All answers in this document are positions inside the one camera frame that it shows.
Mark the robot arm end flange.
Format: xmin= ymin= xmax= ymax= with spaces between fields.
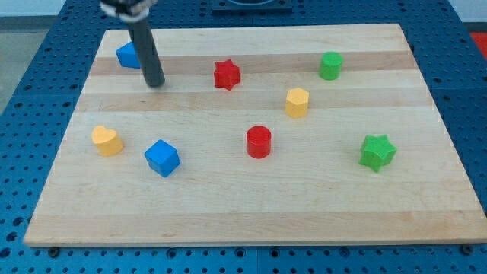
xmin=100 ymin=0 xmax=158 ymax=23

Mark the blue cube block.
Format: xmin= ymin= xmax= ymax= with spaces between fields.
xmin=144 ymin=139 xmax=180 ymax=177

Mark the red cylinder block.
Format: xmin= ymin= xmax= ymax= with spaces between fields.
xmin=246 ymin=126 xmax=272 ymax=159

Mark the wooden board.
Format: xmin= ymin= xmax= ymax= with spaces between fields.
xmin=24 ymin=24 xmax=486 ymax=247

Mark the red star block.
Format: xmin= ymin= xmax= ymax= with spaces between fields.
xmin=214 ymin=59 xmax=240 ymax=91

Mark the yellow hexagon block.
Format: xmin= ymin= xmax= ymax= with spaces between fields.
xmin=285 ymin=88 xmax=310 ymax=119

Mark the green cylinder block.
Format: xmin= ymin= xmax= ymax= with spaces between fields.
xmin=319 ymin=52 xmax=343 ymax=81

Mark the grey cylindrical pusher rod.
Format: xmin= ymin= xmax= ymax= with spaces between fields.
xmin=127 ymin=18 xmax=165 ymax=88

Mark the yellow heart block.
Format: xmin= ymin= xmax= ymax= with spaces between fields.
xmin=91 ymin=126 xmax=124 ymax=157

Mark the green star block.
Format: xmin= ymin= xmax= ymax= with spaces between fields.
xmin=358 ymin=135 xmax=397 ymax=173

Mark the blue block behind rod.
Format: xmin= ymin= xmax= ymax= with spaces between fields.
xmin=116 ymin=42 xmax=140 ymax=69

